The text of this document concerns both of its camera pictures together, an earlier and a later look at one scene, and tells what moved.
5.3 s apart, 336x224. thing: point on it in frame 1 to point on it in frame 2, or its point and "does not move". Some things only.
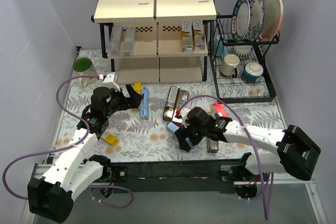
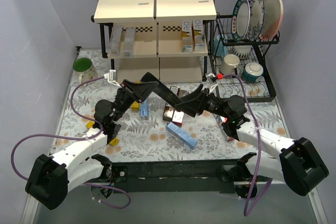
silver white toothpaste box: [129, 45] does not move
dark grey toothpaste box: [212, 145] to [166, 94]
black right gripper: [189, 134] to [202, 100]
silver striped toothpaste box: [115, 40] does not move
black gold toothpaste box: [171, 103] does not move
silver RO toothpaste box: [199, 44] does not move
